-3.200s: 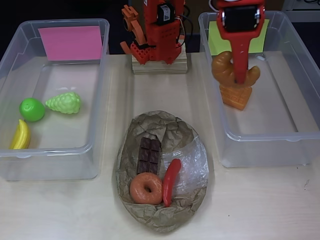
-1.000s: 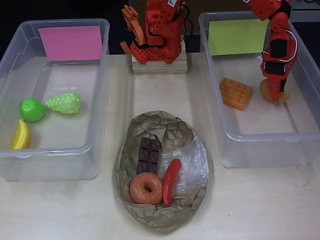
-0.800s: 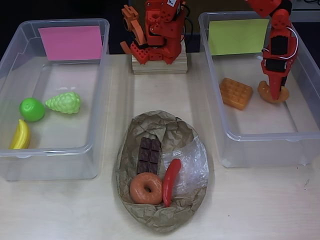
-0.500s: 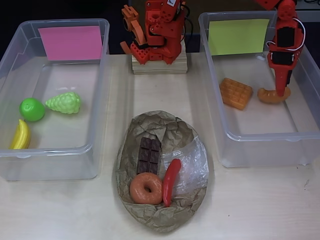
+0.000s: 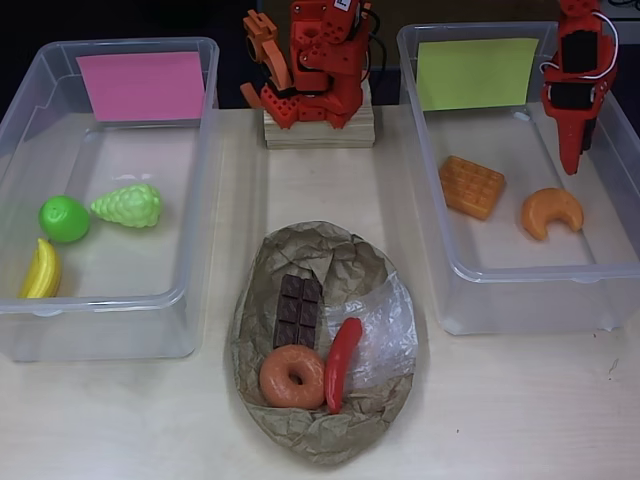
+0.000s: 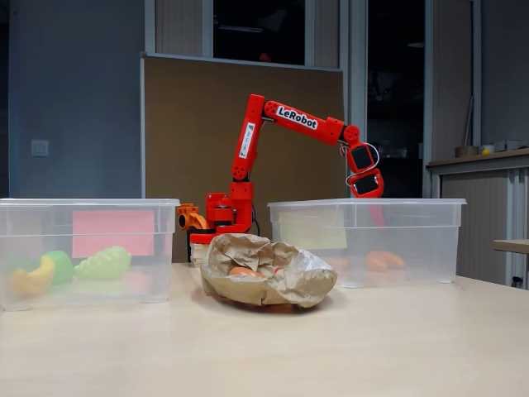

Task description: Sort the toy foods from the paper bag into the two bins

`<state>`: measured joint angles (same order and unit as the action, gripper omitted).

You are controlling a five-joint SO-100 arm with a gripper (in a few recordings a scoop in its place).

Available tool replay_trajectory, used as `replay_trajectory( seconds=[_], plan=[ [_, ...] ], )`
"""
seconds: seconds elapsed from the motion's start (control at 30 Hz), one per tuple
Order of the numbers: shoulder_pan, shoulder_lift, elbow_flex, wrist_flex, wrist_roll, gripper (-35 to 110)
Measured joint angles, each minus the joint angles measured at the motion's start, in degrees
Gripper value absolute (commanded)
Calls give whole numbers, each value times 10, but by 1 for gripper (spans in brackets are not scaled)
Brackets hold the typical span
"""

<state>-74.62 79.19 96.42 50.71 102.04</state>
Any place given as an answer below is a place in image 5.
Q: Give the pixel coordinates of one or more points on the orange toy croissant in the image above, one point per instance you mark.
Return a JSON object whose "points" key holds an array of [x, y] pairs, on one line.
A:
{"points": [[540, 215]]}

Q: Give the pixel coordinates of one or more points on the orange toy waffle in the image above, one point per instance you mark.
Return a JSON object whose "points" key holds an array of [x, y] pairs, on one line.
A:
{"points": [[470, 187]]}

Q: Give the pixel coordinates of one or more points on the red toy chili pepper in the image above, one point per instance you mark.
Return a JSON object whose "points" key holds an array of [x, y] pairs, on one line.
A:
{"points": [[340, 365]]}

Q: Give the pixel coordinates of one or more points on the pale green toy grapes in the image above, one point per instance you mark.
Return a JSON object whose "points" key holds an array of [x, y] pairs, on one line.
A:
{"points": [[130, 205]]}

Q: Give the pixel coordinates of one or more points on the green toy apple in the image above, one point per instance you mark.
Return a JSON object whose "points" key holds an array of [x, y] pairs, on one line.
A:
{"points": [[64, 220]]}

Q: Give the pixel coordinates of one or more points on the yellow toy banana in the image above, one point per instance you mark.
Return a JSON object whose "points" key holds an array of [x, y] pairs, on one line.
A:
{"points": [[42, 272]]}

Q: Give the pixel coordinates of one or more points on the red robot arm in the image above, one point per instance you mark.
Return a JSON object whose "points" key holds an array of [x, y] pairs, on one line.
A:
{"points": [[340, 75]]}

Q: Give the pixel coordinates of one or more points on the yellow-green paper label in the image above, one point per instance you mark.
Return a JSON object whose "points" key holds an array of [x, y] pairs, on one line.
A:
{"points": [[475, 75]]}

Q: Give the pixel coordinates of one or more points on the clear plastic bin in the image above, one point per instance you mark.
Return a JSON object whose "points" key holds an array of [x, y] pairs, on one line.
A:
{"points": [[130, 270], [525, 250]]}

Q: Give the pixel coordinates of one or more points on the pink paper label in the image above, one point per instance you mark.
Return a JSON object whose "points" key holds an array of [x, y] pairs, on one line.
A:
{"points": [[140, 87]]}

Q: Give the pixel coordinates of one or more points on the wooden base block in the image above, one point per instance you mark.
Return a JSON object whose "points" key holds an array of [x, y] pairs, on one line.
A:
{"points": [[320, 137]]}

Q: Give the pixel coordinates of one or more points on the clear plastic film sheet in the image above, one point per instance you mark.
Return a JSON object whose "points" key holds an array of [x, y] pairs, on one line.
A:
{"points": [[390, 340]]}

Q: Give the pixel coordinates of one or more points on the orange printed clamp part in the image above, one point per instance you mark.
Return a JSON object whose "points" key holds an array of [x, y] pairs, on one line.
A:
{"points": [[275, 60]]}

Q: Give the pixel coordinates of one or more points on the brown toy chocolate bar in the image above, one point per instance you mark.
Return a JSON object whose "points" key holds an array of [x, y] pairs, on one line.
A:
{"points": [[297, 310]]}

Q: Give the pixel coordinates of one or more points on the orange toy doughnut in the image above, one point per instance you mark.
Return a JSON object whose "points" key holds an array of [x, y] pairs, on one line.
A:
{"points": [[272, 380]]}

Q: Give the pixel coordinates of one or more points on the crumpled brown paper bag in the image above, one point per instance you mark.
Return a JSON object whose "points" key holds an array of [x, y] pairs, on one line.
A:
{"points": [[325, 440]]}

